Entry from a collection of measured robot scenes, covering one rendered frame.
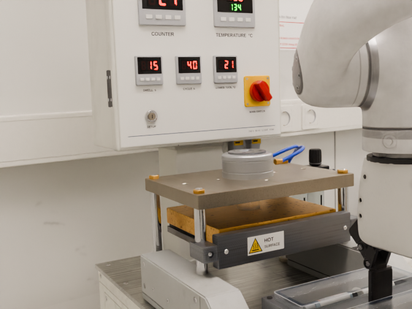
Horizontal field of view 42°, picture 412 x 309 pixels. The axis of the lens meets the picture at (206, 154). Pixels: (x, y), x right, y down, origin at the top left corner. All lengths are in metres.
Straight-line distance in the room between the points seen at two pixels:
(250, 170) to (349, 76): 0.31
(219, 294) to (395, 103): 0.30
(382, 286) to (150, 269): 0.33
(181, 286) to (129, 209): 0.57
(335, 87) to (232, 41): 0.46
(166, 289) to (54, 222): 0.49
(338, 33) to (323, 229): 0.39
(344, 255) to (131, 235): 0.58
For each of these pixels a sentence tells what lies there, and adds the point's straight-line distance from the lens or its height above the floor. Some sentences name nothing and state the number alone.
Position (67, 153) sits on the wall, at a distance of 1.14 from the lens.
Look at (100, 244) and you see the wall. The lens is 1.25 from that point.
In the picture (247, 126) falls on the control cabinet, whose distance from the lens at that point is 0.98.
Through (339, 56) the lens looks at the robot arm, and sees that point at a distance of 0.49.
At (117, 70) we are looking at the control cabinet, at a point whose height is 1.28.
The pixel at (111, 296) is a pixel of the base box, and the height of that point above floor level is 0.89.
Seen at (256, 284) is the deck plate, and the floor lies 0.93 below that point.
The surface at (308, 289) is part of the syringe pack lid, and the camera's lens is 0.68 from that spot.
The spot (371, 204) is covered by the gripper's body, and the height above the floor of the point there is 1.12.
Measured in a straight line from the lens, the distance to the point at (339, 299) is 0.66.
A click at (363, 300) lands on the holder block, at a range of 0.68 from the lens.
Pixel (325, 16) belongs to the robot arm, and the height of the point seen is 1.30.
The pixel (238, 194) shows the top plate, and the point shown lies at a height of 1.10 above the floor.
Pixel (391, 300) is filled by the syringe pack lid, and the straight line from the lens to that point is 0.66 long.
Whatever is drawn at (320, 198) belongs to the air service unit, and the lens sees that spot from 1.09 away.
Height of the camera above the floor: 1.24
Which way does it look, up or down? 7 degrees down
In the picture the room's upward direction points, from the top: 2 degrees counter-clockwise
